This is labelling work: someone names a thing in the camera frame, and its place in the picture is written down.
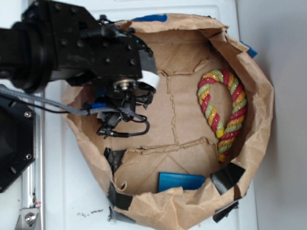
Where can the blue rectangular block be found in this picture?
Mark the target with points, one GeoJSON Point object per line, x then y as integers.
{"type": "Point", "coordinates": [168, 180]}

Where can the brown paper bag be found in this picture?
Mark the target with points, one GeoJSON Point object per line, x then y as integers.
{"type": "Point", "coordinates": [180, 140]}

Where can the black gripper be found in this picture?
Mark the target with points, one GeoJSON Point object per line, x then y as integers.
{"type": "Point", "coordinates": [124, 96]}

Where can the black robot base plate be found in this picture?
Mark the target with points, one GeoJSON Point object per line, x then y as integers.
{"type": "Point", "coordinates": [16, 139]}

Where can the metal corner bracket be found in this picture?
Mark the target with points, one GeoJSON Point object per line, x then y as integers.
{"type": "Point", "coordinates": [29, 219]}

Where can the aluminium rail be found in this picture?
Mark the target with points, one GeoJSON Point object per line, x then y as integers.
{"type": "Point", "coordinates": [33, 176]}

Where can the multicolour rope ring toy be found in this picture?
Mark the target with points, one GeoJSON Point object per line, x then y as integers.
{"type": "Point", "coordinates": [223, 102]}

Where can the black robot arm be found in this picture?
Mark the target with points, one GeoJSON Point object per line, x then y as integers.
{"type": "Point", "coordinates": [59, 41]}

